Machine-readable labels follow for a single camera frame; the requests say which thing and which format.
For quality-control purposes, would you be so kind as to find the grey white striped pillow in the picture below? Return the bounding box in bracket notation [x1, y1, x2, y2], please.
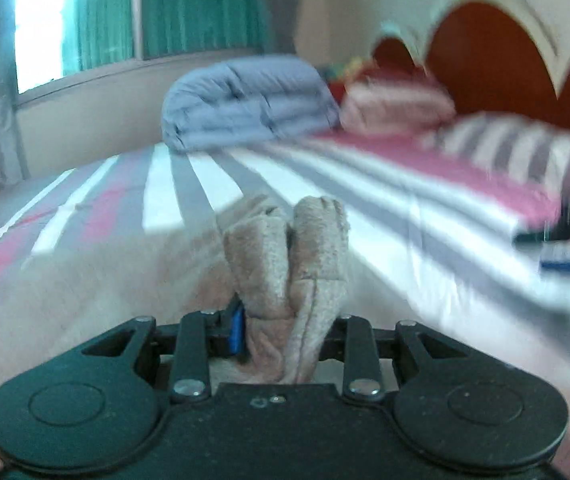
[419, 113, 570, 197]

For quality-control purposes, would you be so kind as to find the striped pink grey bedsheet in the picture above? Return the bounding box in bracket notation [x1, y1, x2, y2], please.
[0, 136, 570, 477]

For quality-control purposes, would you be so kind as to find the red cream headboard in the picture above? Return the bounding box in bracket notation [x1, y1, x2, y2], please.
[366, 0, 570, 129]

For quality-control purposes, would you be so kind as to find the folded blue-grey duvet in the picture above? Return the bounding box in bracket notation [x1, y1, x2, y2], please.
[160, 54, 339, 153]

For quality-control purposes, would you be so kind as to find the pink striped folded blanket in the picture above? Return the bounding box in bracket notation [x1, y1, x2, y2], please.
[339, 79, 456, 136]

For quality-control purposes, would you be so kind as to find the window with green curtain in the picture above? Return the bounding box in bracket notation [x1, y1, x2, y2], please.
[15, 0, 268, 93]

